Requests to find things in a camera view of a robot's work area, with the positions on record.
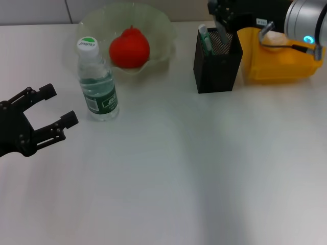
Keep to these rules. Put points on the white paper ball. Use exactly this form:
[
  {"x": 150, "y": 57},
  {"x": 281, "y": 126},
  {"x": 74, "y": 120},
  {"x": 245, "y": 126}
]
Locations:
[{"x": 276, "y": 39}]

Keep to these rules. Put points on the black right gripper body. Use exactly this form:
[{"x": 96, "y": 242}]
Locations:
[{"x": 260, "y": 11}]

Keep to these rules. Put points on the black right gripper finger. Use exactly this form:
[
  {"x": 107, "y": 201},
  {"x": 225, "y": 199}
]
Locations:
[
  {"x": 232, "y": 16},
  {"x": 214, "y": 7}
]

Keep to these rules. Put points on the black mesh pen holder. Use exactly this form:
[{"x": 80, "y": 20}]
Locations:
[{"x": 217, "y": 74}]

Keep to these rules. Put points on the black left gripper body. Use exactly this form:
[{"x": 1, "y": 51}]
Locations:
[{"x": 14, "y": 127}]

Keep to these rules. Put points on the mint green pen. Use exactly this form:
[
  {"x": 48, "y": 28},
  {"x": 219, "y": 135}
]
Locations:
[{"x": 207, "y": 40}]

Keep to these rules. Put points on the yellow plastic bin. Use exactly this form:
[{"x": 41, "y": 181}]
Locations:
[{"x": 281, "y": 66}]

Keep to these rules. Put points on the red-orange plush orange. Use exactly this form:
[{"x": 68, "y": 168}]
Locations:
[{"x": 130, "y": 48}]

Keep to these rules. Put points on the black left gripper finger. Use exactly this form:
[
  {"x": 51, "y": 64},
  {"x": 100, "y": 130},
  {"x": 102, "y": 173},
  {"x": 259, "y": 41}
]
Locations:
[
  {"x": 69, "y": 119},
  {"x": 47, "y": 92}
]

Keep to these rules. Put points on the translucent green fruit bowl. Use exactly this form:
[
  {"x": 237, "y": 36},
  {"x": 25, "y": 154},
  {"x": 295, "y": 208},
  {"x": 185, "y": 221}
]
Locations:
[{"x": 158, "y": 40}]

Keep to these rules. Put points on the clear green-label water bottle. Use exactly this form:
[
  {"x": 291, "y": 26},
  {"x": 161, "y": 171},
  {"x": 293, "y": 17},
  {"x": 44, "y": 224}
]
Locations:
[{"x": 99, "y": 99}]

